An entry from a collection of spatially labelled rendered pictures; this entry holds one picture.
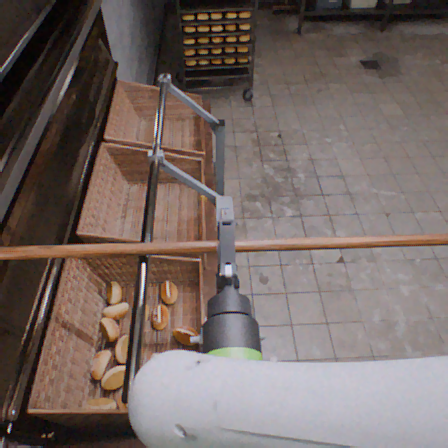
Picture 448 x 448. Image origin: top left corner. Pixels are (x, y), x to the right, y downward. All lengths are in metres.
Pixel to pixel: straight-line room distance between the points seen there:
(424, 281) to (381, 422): 2.24
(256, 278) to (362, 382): 1.94
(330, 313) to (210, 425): 1.86
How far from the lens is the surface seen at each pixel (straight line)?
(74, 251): 0.91
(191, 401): 0.38
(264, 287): 2.20
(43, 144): 1.31
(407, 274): 2.51
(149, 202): 1.00
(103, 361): 1.37
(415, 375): 0.31
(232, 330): 0.55
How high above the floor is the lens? 1.88
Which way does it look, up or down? 50 degrees down
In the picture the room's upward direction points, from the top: straight up
